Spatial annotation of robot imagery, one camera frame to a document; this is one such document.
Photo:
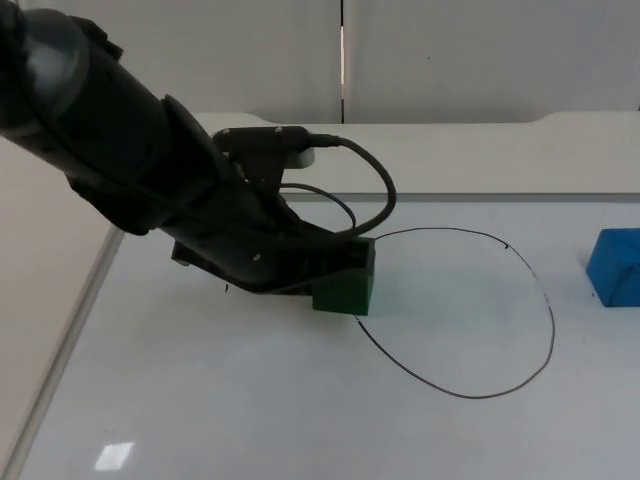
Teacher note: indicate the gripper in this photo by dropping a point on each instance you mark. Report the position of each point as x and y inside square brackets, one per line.
[260, 250]

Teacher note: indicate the green cube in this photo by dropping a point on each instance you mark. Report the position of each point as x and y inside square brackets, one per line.
[347, 295]

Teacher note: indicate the grey-framed whiteboard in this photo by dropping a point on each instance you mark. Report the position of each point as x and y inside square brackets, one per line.
[250, 390]

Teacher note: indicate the blue cube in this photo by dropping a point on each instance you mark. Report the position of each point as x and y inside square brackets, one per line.
[617, 270]

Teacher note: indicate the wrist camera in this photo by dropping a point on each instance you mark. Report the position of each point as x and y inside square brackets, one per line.
[265, 145]

